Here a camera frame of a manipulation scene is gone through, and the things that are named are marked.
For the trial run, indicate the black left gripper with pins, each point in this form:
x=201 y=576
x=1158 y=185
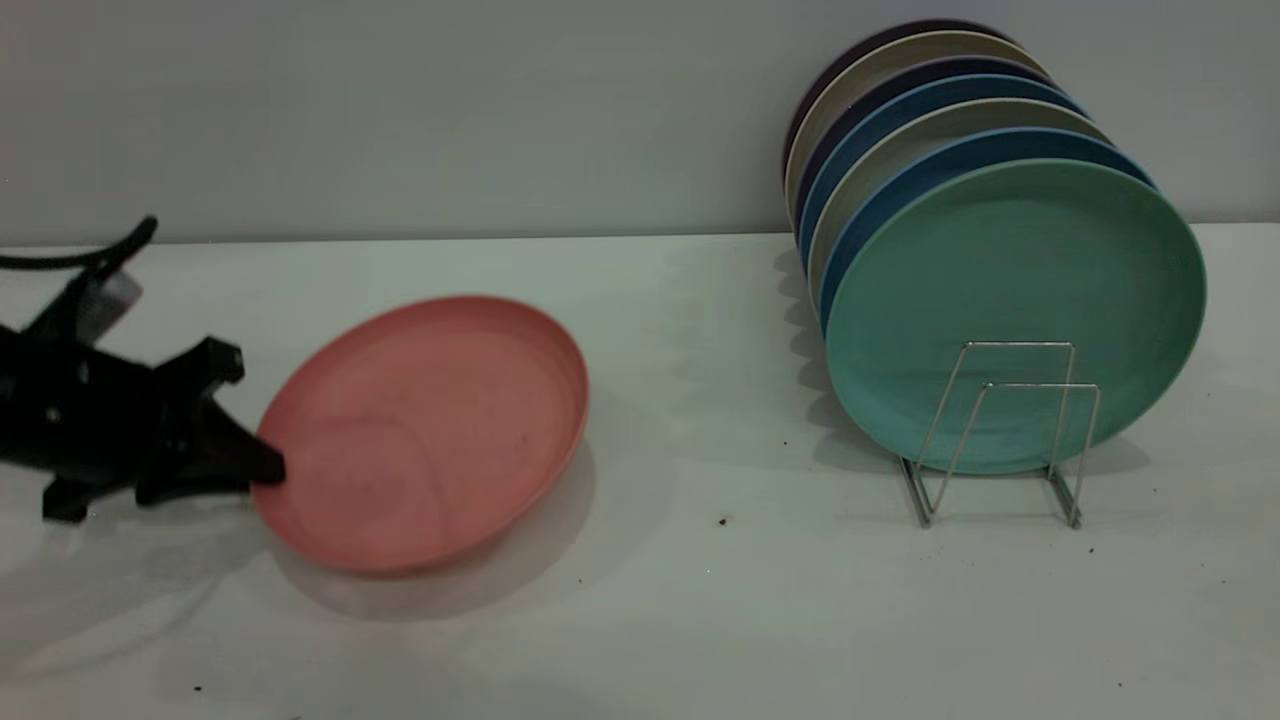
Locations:
x=70 y=420

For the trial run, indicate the blue round plate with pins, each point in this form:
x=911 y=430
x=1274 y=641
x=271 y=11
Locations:
x=930 y=92
x=1000 y=145

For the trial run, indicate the pink round plate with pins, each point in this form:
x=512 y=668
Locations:
x=430 y=435

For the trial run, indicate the dark purple round plate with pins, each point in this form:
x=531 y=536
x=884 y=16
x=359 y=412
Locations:
x=940 y=68
x=880 y=37

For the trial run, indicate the beige round plate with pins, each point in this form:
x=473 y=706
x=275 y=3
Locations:
x=960 y=114
x=900 y=50

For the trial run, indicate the green round plate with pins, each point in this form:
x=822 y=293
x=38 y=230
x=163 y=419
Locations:
x=1000 y=270

